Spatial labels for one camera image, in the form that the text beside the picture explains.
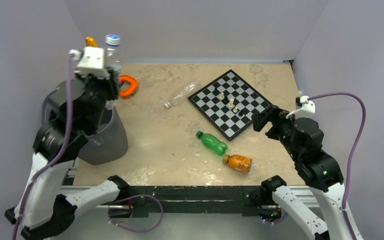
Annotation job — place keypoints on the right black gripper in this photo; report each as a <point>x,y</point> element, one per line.
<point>259,119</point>

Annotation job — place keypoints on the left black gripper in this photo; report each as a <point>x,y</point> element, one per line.
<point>111,80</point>

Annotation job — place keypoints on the pepsi labelled clear bottle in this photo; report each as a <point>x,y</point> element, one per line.
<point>113,57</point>

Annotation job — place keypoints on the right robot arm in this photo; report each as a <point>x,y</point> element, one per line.
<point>302,139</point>

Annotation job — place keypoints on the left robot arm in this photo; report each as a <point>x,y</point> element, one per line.
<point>36,206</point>

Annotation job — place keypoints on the grey mesh waste bin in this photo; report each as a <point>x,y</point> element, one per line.
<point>110,139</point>

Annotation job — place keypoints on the white chess queen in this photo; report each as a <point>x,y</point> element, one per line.
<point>231,103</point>

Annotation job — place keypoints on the black and white chessboard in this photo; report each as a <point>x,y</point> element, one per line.
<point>247,98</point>

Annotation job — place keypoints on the black chess piece middle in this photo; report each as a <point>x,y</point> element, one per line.
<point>226,100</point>

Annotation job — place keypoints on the yellow toy ladder piece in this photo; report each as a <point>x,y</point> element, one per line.
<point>90,42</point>

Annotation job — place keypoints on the white chess pawn far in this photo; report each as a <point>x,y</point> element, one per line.
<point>222,96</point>

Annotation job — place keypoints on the orange juice bottle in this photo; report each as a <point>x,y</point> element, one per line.
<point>238,162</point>

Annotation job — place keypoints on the green plastic bottle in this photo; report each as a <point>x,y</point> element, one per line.
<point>212,143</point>

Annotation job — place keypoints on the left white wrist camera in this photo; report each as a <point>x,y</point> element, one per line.
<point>90,60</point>

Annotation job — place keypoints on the orange ring toy with blocks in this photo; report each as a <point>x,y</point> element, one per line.
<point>127,86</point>

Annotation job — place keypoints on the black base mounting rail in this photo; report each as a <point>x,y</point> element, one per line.
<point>247,201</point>

